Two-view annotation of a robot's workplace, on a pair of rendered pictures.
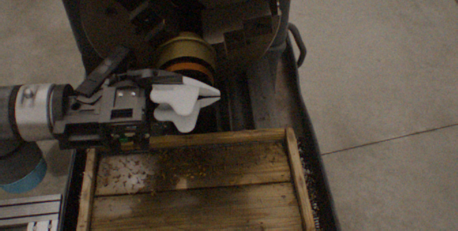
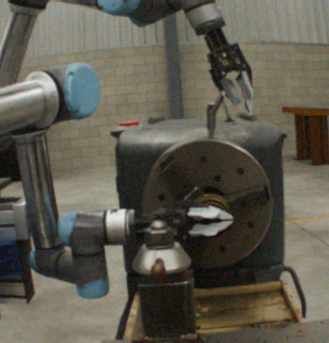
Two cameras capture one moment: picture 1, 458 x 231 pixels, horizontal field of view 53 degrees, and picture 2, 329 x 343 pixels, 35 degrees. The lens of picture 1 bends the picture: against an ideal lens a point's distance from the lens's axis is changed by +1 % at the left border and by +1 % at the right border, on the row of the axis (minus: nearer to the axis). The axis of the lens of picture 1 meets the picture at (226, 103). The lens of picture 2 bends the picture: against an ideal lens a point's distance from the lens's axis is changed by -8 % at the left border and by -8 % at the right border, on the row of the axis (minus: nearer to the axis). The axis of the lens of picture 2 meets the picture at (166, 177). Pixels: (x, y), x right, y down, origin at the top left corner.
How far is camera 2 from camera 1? 76 cm
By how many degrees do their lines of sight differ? 42
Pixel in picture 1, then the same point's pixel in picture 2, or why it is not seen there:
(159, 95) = (194, 213)
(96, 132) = not seen: hidden behind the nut
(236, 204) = (245, 313)
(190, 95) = (214, 213)
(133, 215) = not seen: hidden behind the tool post
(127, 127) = (174, 221)
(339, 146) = not seen: outside the picture
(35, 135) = (115, 232)
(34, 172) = (104, 281)
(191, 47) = (214, 197)
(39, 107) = (121, 213)
